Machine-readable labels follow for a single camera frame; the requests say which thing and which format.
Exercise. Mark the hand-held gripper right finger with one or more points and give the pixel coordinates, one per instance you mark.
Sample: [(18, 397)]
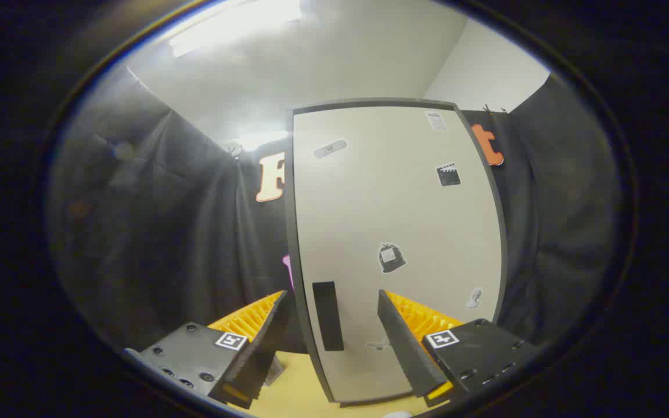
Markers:
[(407, 348)]

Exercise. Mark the grey shoe cabinet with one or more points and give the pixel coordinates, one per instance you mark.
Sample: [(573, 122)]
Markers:
[(290, 191)]

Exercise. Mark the white shoe cabinet door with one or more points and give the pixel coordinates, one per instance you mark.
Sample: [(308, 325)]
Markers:
[(392, 209)]

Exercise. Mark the black backdrop cloth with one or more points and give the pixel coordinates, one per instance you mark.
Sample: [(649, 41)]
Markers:
[(166, 232)]

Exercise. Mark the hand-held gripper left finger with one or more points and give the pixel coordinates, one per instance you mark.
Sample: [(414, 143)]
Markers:
[(265, 348)]

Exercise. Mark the small ceiling light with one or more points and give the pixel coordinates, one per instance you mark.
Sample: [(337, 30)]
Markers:
[(259, 139)]

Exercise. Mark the long ceiling light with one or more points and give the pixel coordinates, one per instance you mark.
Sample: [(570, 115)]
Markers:
[(236, 23)]

